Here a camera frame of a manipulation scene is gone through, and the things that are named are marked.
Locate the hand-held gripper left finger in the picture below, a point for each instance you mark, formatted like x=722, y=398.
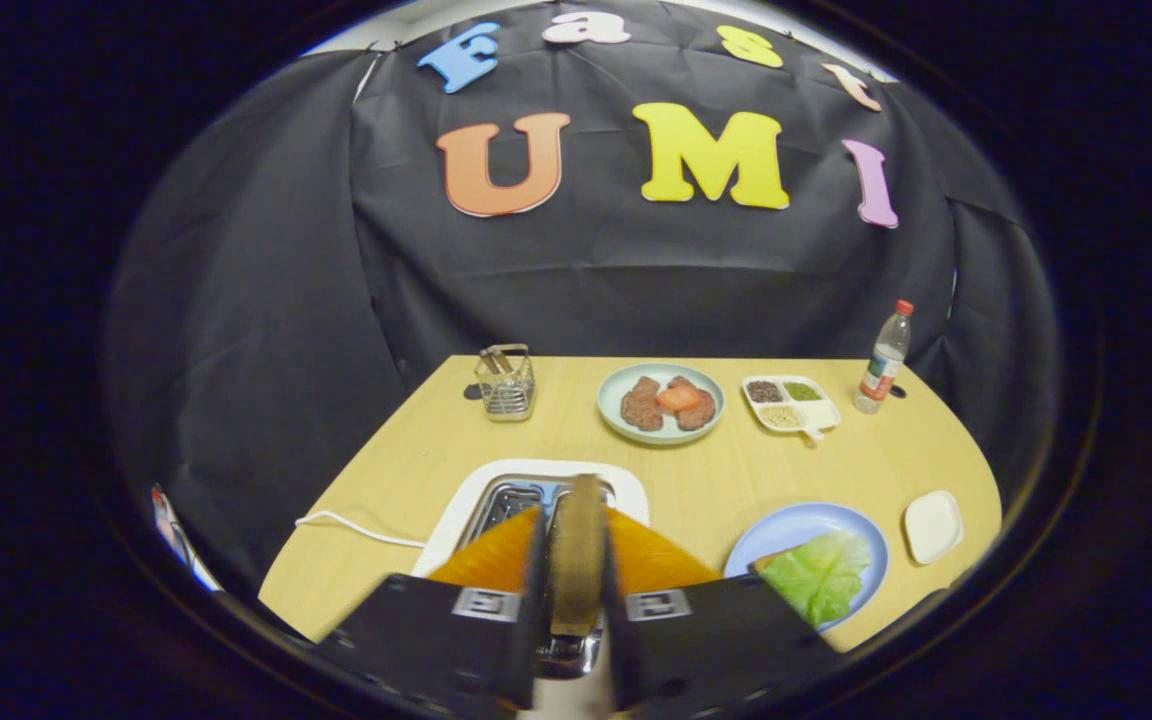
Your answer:
x=436, y=640

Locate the brown wooden utensil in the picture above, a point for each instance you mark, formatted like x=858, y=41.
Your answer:
x=496, y=358

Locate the white divided seasoning tray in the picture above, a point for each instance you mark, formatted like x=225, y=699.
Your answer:
x=824, y=412

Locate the brown meat patty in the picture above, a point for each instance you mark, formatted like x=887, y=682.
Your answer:
x=701, y=408
x=641, y=407

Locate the brown toast slice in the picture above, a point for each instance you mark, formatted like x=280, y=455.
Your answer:
x=576, y=550

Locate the pale green plate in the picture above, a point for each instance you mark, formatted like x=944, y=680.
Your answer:
x=661, y=432

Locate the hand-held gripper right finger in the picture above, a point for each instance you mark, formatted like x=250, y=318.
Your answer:
x=726, y=640

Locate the blue plate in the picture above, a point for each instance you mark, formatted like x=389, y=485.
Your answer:
x=786, y=525

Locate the clear bottle red cap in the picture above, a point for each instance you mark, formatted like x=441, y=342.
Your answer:
x=884, y=362

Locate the green lettuce leaf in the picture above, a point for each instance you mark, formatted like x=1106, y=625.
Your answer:
x=816, y=578

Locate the red tomato slice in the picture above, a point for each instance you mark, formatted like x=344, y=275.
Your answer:
x=678, y=397

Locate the square toasted bread slice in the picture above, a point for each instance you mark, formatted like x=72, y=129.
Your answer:
x=762, y=563

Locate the small white dish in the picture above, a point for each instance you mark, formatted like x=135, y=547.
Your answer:
x=933, y=526

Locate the white toaster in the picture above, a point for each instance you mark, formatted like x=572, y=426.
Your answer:
x=466, y=492

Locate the black backdrop cloth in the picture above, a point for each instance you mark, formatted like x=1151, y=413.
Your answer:
x=266, y=330

